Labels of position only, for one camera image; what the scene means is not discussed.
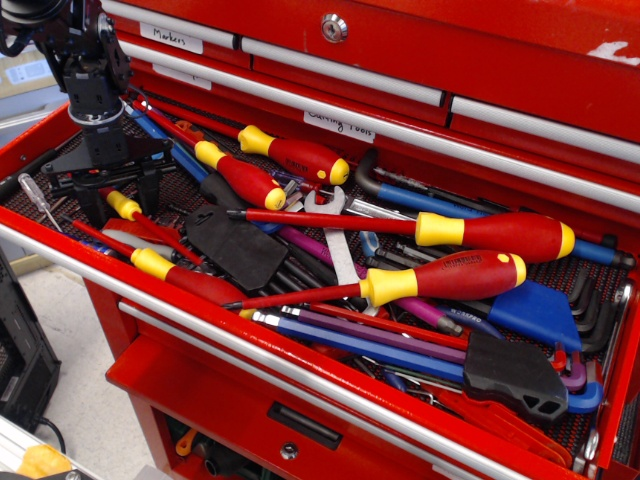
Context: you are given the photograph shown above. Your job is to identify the silver open end wrench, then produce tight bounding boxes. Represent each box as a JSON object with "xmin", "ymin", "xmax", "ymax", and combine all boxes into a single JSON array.
[{"xmin": 304, "ymin": 186, "xmax": 360, "ymax": 285}]

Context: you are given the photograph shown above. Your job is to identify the blue hex key holder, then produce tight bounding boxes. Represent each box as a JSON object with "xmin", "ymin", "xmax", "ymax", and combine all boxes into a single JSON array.
[{"xmin": 488, "ymin": 280, "xmax": 582, "ymax": 353}]

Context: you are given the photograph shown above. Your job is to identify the black box on floor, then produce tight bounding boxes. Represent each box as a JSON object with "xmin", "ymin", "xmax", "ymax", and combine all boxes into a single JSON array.
[{"xmin": 1, "ymin": 257, "xmax": 61, "ymax": 432}]

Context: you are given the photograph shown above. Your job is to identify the white label cutting tools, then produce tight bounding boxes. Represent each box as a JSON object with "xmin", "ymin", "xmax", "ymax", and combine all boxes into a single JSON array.
[{"xmin": 303, "ymin": 111, "xmax": 376, "ymax": 144}]

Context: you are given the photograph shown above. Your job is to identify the magenta handle tool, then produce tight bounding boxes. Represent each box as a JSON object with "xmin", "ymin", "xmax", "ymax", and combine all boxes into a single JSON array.
[{"xmin": 278, "ymin": 226, "xmax": 463, "ymax": 337}]

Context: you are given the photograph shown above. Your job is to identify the small red yellow screwdriver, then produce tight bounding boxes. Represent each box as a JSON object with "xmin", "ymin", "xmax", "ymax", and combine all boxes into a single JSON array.
[{"xmin": 99, "ymin": 187, "xmax": 204, "ymax": 266}]

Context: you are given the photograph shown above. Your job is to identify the black hex key holder right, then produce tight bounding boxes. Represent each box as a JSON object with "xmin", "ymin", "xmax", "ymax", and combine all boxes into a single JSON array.
[{"xmin": 463, "ymin": 332, "xmax": 569, "ymax": 424}]

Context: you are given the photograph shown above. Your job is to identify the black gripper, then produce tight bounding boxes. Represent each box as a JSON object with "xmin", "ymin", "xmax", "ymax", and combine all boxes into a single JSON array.
[{"xmin": 41, "ymin": 125, "xmax": 175, "ymax": 228}]

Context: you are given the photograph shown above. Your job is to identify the red tool chest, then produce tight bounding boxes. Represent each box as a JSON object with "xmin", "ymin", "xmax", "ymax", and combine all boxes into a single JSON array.
[{"xmin": 44, "ymin": 0, "xmax": 640, "ymax": 480}]

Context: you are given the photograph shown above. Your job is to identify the clear handle small screwdriver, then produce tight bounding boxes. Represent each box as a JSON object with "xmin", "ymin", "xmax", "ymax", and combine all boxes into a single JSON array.
[{"xmin": 18, "ymin": 173, "xmax": 63, "ymax": 232}]

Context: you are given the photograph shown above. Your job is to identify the long purple hex key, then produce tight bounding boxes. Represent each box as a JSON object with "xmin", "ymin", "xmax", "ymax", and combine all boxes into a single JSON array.
[{"xmin": 278, "ymin": 307, "xmax": 587, "ymax": 393}]

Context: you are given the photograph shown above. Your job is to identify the silver chest lock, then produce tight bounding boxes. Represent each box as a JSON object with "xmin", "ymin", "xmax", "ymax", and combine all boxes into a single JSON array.
[{"xmin": 321, "ymin": 13, "xmax": 348, "ymax": 43}]

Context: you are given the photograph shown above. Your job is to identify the open red drawer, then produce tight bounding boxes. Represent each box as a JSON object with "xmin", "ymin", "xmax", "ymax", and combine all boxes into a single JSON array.
[{"xmin": 0, "ymin": 64, "xmax": 640, "ymax": 480}]

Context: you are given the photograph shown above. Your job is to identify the long blue hex key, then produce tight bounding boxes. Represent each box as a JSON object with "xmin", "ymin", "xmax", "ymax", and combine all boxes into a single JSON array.
[
  {"xmin": 252, "ymin": 309, "xmax": 604, "ymax": 422},
  {"xmin": 125, "ymin": 106, "xmax": 209, "ymax": 183}
]

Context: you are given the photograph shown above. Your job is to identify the large red yellow screwdriver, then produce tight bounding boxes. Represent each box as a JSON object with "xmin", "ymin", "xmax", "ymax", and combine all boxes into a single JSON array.
[{"xmin": 227, "ymin": 208, "xmax": 576, "ymax": 263}]

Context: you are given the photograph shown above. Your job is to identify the red yellow screwdriver front left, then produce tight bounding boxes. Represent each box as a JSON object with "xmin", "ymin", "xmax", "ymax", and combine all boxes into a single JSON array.
[{"xmin": 63, "ymin": 215, "xmax": 246, "ymax": 306}]

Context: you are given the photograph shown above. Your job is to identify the blue sleeved large hex key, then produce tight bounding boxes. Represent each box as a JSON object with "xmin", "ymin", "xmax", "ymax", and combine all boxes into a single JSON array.
[{"xmin": 354, "ymin": 149, "xmax": 637, "ymax": 270}]

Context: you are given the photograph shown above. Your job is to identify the black hex key holder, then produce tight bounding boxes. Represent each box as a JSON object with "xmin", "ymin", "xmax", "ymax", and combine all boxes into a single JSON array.
[
  {"xmin": 463, "ymin": 332, "xmax": 569, "ymax": 424},
  {"xmin": 185, "ymin": 205, "xmax": 288, "ymax": 291}
]

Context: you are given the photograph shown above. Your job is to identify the white label markers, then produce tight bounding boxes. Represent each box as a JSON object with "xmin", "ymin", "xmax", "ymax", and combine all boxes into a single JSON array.
[{"xmin": 139, "ymin": 22, "xmax": 204, "ymax": 54}]

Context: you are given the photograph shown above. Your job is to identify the long blue hex key back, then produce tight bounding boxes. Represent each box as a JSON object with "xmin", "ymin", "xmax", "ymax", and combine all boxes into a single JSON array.
[{"xmin": 125, "ymin": 106, "xmax": 209, "ymax": 183}]

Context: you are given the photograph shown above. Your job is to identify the red yellow screwdriver back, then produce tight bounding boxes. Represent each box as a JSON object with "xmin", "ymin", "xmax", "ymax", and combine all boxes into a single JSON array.
[{"xmin": 134, "ymin": 101, "xmax": 350, "ymax": 186}]

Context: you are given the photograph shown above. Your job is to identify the red yellow screwdriver centre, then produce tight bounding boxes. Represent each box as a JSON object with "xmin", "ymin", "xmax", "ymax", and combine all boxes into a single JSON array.
[{"xmin": 223, "ymin": 250, "xmax": 527, "ymax": 310}]

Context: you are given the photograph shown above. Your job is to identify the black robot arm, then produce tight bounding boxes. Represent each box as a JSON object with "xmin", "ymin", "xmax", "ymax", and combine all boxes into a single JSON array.
[{"xmin": 1, "ymin": 1, "xmax": 175, "ymax": 227}]

